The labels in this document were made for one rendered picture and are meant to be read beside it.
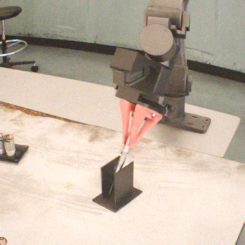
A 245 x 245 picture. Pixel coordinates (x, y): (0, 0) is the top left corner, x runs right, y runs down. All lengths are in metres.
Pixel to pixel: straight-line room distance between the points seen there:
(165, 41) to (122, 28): 2.97
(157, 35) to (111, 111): 0.46
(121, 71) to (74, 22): 3.22
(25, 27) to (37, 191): 3.55
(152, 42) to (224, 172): 0.35
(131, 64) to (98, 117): 0.42
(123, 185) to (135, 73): 0.21
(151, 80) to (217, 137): 0.34
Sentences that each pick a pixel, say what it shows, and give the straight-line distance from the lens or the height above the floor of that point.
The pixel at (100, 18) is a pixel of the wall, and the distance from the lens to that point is 3.71.
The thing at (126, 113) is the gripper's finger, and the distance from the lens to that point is 0.73.
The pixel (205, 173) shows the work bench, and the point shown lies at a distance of 0.87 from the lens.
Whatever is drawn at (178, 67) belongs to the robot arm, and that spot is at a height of 0.91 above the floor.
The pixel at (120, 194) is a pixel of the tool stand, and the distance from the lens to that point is 0.77.
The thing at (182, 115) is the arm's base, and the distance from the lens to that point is 1.04.
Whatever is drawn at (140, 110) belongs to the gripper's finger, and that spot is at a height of 0.93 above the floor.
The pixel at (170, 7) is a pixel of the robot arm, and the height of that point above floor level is 1.09.
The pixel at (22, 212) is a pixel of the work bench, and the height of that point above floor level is 0.75.
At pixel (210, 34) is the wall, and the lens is 3.33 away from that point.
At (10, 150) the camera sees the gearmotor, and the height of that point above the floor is 0.79.
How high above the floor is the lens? 1.25
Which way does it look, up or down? 29 degrees down
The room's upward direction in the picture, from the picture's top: straight up
